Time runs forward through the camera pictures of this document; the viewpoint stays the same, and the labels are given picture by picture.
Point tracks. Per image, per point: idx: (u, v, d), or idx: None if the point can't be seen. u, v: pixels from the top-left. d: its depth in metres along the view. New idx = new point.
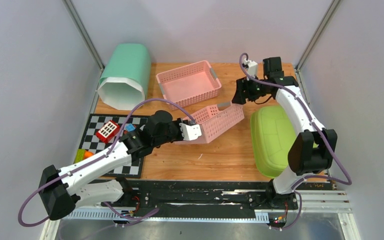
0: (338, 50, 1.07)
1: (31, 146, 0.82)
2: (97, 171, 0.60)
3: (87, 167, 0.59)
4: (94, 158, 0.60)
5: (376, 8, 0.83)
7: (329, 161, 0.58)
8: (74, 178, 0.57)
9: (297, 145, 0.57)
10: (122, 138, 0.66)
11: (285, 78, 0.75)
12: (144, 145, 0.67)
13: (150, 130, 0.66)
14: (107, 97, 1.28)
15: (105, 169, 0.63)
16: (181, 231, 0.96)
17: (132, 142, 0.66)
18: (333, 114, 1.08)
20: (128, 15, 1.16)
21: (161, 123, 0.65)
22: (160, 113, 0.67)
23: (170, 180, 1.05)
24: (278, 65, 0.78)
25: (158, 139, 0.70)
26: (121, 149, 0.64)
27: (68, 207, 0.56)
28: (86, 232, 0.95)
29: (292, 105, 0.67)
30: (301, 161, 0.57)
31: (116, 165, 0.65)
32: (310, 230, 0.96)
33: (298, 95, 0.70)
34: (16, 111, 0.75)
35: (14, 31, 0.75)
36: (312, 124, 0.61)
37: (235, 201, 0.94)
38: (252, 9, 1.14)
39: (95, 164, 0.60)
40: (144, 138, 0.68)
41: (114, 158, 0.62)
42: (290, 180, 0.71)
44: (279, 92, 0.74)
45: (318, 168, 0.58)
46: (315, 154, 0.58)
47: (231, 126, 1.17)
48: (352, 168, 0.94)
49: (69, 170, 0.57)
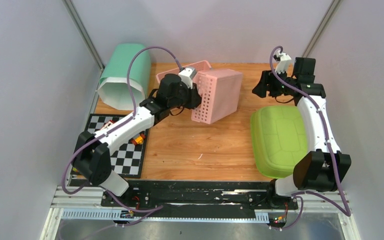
0: (338, 50, 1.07)
1: (31, 146, 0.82)
2: (128, 130, 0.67)
3: (119, 128, 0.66)
4: (123, 121, 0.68)
5: (377, 8, 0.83)
7: (335, 185, 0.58)
8: (111, 137, 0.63)
9: (305, 162, 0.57)
10: (142, 104, 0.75)
11: (312, 86, 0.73)
12: (162, 106, 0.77)
13: (164, 94, 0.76)
14: (107, 97, 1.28)
15: (132, 131, 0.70)
16: (181, 231, 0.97)
17: (151, 105, 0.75)
18: (334, 115, 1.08)
20: (128, 14, 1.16)
21: (173, 84, 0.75)
22: (168, 77, 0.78)
23: (170, 180, 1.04)
24: (310, 70, 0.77)
25: (172, 101, 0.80)
26: (144, 112, 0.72)
27: (107, 168, 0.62)
28: (85, 232, 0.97)
29: (311, 116, 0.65)
30: (306, 178, 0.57)
31: (141, 128, 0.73)
32: (310, 230, 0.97)
33: (321, 108, 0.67)
34: (17, 112, 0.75)
35: (14, 31, 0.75)
36: (328, 144, 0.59)
37: (235, 201, 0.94)
38: (252, 9, 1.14)
39: (125, 126, 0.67)
40: (160, 102, 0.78)
41: (140, 119, 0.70)
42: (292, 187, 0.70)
44: (302, 100, 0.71)
45: (322, 188, 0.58)
46: (322, 173, 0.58)
47: (239, 73, 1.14)
48: (352, 169, 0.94)
49: (104, 132, 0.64)
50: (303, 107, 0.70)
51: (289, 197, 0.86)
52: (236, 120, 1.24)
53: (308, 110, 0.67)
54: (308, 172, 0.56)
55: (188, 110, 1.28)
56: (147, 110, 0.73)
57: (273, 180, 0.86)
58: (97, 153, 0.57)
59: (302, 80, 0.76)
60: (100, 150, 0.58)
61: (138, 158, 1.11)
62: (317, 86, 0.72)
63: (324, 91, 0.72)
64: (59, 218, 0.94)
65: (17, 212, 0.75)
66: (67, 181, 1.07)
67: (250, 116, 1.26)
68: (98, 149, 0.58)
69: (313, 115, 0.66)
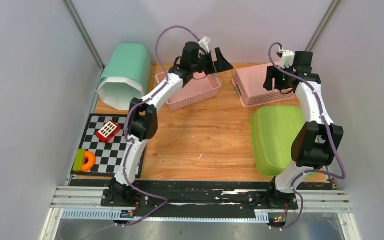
0: (338, 50, 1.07)
1: (30, 147, 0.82)
2: (166, 93, 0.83)
3: (159, 92, 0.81)
4: (161, 86, 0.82)
5: (375, 9, 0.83)
7: (330, 157, 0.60)
8: (155, 99, 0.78)
9: (302, 133, 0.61)
10: (171, 70, 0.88)
11: (309, 74, 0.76)
12: (187, 71, 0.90)
13: (187, 60, 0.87)
14: (107, 98, 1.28)
15: (168, 94, 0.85)
16: (181, 231, 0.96)
17: (178, 71, 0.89)
18: (334, 116, 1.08)
20: (128, 15, 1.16)
21: (194, 50, 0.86)
22: (189, 44, 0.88)
23: (170, 180, 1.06)
24: (308, 62, 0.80)
25: (195, 65, 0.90)
26: (174, 77, 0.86)
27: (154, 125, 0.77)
28: (86, 232, 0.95)
29: (308, 98, 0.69)
30: (303, 150, 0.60)
31: (174, 90, 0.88)
32: (310, 230, 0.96)
33: (317, 90, 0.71)
34: (16, 112, 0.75)
35: (13, 33, 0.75)
36: (322, 117, 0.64)
37: (235, 201, 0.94)
38: (252, 9, 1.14)
39: (163, 90, 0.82)
40: (184, 67, 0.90)
41: (173, 84, 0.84)
42: (290, 174, 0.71)
44: (299, 85, 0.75)
45: (317, 161, 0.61)
46: (318, 148, 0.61)
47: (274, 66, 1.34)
48: (354, 169, 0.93)
49: (149, 96, 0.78)
50: (300, 92, 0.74)
51: (290, 197, 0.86)
52: (236, 121, 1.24)
53: (305, 93, 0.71)
54: (304, 142, 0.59)
55: (188, 110, 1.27)
56: (176, 75, 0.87)
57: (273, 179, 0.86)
58: (149, 113, 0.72)
59: (300, 70, 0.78)
60: (151, 111, 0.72)
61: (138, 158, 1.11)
62: (313, 74, 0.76)
63: (319, 79, 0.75)
64: (59, 218, 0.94)
65: (15, 213, 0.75)
66: (66, 181, 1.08)
67: (250, 115, 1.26)
68: (150, 109, 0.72)
69: (310, 96, 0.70)
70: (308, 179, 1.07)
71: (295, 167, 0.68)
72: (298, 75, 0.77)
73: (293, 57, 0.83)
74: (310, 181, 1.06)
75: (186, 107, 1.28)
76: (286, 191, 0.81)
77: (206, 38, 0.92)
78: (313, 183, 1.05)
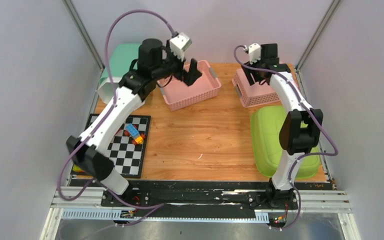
0: (338, 50, 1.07)
1: (31, 147, 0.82)
2: (116, 119, 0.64)
3: (104, 121, 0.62)
4: (106, 112, 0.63)
5: (374, 9, 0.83)
7: (316, 139, 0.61)
8: (98, 134, 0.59)
9: (286, 122, 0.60)
10: (122, 81, 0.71)
11: (279, 65, 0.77)
12: (146, 78, 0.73)
13: (146, 63, 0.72)
14: (107, 98, 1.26)
15: (122, 117, 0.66)
16: (181, 231, 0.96)
17: (133, 80, 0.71)
18: (334, 116, 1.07)
20: (128, 15, 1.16)
21: (153, 50, 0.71)
22: (147, 42, 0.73)
23: (170, 180, 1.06)
24: (274, 53, 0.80)
25: (157, 71, 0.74)
26: (125, 95, 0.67)
27: (104, 164, 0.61)
28: (86, 232, 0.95)
29: (285, 89, 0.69)
30: (291, 138, 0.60)
31: (131, 108, 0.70)
32: (310, 230, 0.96)
33: (289, 79, 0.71)
34: (15, 112, 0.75)
35: (14, 33, 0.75)
36: (301, 104, 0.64)
37: (235, 201, 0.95)
38: (251, 9, 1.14)
39: (110, 116, 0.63)
40: (143, 74, 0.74)
41: (123, 105, 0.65)
42: (286, 165, 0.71)
44: (271, 77, 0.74)
45: (306, 146, 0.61)
46: (304, 133, 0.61)
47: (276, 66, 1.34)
48: (354, 169, 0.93)
49: (89, 133, 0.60)
50: (275, 83, 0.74)
51: (290, 195, 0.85)
52: (236, 121, 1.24)
53: (280, 84, 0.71)
54: (291, 130, 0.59)
55: (188, 110, 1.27)
56: (128, 89, 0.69)
57: (270, 179, 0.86)
58: (89, 159, 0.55)
59: (270, 63, 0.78)
60: (91, 154, 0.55)
61: (138, 158, 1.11)
62: (283, 65, 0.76)
63: (289, 68, 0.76)
64: (59, 218, 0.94)
65: (15, 213, 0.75)
66: (67, 181, 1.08)
67: (250, 115, 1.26)
68: (88, 153, 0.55)
69: (285, 87, 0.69)
70: (308, 179, 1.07)
71: (288, 156, 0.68)
72: (269, 68, 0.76)
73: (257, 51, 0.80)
74: (310, 181, 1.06)
75: (186, 107, 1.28)
76: (285, 187, 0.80)
77: (182, 39, 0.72)
78: (313, 183, 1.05)
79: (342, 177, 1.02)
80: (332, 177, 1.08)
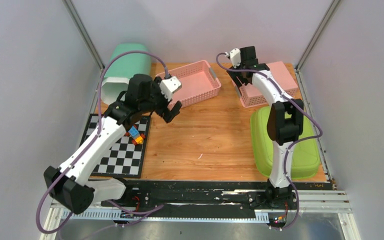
0: (338, 50, 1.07)
1: (31, 147, 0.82)
2: (99, 150, 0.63)
3: (86, 152, 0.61)
4: (89, 142, 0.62)
5: (375, 9, 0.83)
7: (300, 127, 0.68)
8: (78, 167, 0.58)
9: (271, 114, 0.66)
10: (107, 112, 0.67)
11: (257, 64, 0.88)
12: (133, 109, 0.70)
13: (134, 94, 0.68)
14: (107, 98, 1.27)
15: (104, 147, 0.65)
16: (181, 231, 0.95)
17: (119, 111, 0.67)
18: (335, 116, 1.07)
20: (128, 15, 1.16)
21: (143, 83, 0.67)
22: (138, 75, 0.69)
23: (170, 180, 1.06)
24: (253, 55, 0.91)
25: (143, 104, 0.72)
26: (110, 124, 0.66)
27: (85, 196, 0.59)
28: (85, 232, 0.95)
29: (266, 85, 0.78)
30: (278, 128, 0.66)
31: (116, 138, 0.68)
32: (310, 230, 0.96)
33: (269, 75, 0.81)
34: (16, 112, 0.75)
35: (14, 33, 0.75)
36: (283, 96, 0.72)
37: (235, 201, 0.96)
38: (252, 9, 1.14)
39: (93, 146, 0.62)
40: (130, 104, 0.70)
41: (107, 135, 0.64)
42: (278, 157, 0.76)
44: (254, 76, 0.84)
45: (293, 134, 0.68)
46: (288, 123, 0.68)
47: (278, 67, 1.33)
48: (355, 169, 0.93)
49: (69, 164, 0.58)
50: (257, 81, 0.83)
51: (289, 195, 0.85)
52: (236, 121, 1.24)
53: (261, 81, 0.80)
54: (278, 121, 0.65)
55: (188, 110, 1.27)
56: (113, 119, 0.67)
57: (268, 180, 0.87)
58: (67, 191, 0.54)
59: (250, 64, 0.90)
60: (70, 186, 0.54)
61: (138, 158, 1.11)
62: (261, 64, 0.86)
63: (267, 65, 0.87)
64: (59, 218, 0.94)
65: (15, 213, 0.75)
66: None
67: (250, 115, 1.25)
68: (67, 186, 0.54)
69: (266, 83, 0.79)
70: (309, 179, 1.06)
71: (279, 147, 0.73)
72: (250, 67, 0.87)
73: (239, 54, 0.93)
74: (310, 181, 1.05)
75: (186, 107, 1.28)
76: (283, 184, 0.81)
77: (174, 83, 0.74)
78: (313, 183, 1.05)
79: (342, 176, 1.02)
80: (332, 177, 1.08)
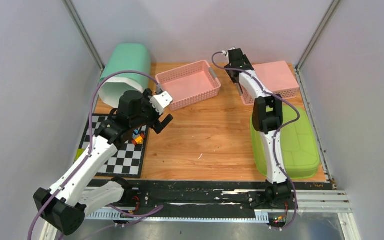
0: (338, 50, 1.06)
1: (32, 147, 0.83)
2: (90, 170, 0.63)
3: (77, 173, 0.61)
4: (80, 163, 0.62)
5: (375, 8, 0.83)
7: (280, 118, 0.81)
8: (68, 189, 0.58)
9: (255, 108, 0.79)
10: (98, 132, 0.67)
11: (244, 65, 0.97)
12: (124, 127, 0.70)
13: (125, 113, 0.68)
14: (107, 98, 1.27)
15: (95, 167, 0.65)
16: (181, 231, 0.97)
17: (110, 130, 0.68)
18: (335, 115, 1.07)
20: (128, 14, 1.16)
21: (134, 101, 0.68)
22: (129, 93, 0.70)
23: (170, 180, 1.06)
24: (240, 56, 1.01)
25: (135, 120, 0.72)
26: (101, 143, 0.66)
27: (77, 217, 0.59)
28: (86, 233, 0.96)
29: (250, 82, 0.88)
30: (260, 120, 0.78)
31: (106, 158, 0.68)
32: (309, 230, 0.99)
33: (253, 75, 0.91)
34: (18, 113, 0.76)
35: (13, 32, 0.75)
36: (264, 93, 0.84)
37: (235, 201, 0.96)
38: (251, 9, 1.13)
39: (84, 167, 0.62)
40: (121, 123, 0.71)
41: (98, 154, 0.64)
42: (267, 148, 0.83)
44: (240, 75, 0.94)
45: (273, 124, 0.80)
46: (269, 115, 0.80)
47: (273, 66, 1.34)
48: (355, 169, 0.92)
49: (59, 186, 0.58)
50: (242, 80, 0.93)
51: (290, 191, 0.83)
52: (237, 121, 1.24)
53: (246, 79, 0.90)
54: (260, 114, 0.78)
55: (188, 110, 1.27)
56: (104, 138, 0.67)
57: (267, 180, 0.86)
58: (58, 214, 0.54)
59: (237, 64, 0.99)
60: (61, 208, 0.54)
61: (138, 158, 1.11)
62: (247, 66, 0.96)
63: (252, 67, 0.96)
64: None
65: (15, 213, 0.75)
66: None
67: (249, 115, 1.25)
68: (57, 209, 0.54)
69: (250, 81, 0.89)
70: (309, 179, 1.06)
71: (266, 137, 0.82)
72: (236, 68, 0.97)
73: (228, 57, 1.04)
74: (310, 181, 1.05)
75: (186, 107, 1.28)
76: (279, 179, 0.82)
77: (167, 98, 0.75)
78: (313, 183, 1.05)
79: (342, 176, 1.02)
80: (332, 177, 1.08)
